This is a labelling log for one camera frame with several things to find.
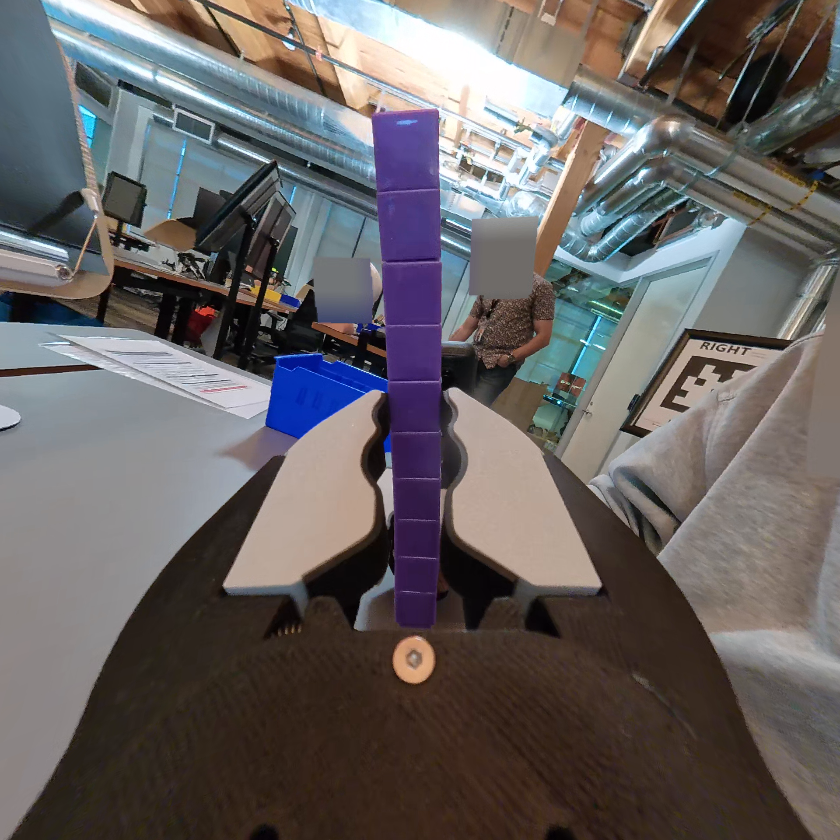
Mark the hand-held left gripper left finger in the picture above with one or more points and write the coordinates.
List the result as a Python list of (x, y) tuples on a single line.
[(308, 499)]

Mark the person's right forearm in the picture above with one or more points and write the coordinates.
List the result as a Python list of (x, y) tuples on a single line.
[(722, 446)]

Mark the person's grey hoodie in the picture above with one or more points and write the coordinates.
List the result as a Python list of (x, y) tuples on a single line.
[(774, 689)]

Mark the wooden background desk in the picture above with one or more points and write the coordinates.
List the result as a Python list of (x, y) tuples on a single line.
[(197, 282)]

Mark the black monitor on arm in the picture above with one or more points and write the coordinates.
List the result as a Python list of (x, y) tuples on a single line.
[(272, 226), (236, 203)]

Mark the silver duct cluster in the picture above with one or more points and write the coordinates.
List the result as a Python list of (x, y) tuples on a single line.
[(656, 164)]

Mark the purple block stack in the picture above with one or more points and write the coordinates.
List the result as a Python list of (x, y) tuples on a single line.
[(407, 295)]

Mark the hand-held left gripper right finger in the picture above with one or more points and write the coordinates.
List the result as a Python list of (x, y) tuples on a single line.
[(518, 505)]

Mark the white door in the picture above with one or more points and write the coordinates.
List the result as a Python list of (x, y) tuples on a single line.
[(630, 341)]

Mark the small black monitor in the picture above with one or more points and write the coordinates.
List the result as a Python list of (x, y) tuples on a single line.
[(123, 197)]

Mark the framed marker sign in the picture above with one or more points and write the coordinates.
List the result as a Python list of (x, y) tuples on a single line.
[(695, 387)]

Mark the small yellow parts bin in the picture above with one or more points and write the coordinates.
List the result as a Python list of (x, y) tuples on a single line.
[(279, 298)]

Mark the blue plastic bin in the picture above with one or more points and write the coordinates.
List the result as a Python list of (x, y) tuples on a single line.
[(308, 400)]

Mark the brown cardboard box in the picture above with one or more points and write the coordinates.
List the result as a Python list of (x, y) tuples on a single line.
[(518, 407)]

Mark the wooden ceiling beam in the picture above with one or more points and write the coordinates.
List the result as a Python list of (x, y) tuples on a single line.
[(571, 197)]

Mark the large monitor with silver stand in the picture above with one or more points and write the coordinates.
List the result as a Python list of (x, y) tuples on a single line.
[(39, 131)]

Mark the white wall vent grille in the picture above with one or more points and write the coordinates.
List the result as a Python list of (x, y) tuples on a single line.
[(193, 124)]

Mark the silver ventilation duct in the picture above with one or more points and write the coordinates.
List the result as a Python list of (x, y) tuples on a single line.
[(197, 72)]

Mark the white printed paper sheet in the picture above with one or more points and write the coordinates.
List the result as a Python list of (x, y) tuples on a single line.
[(164, 374)]

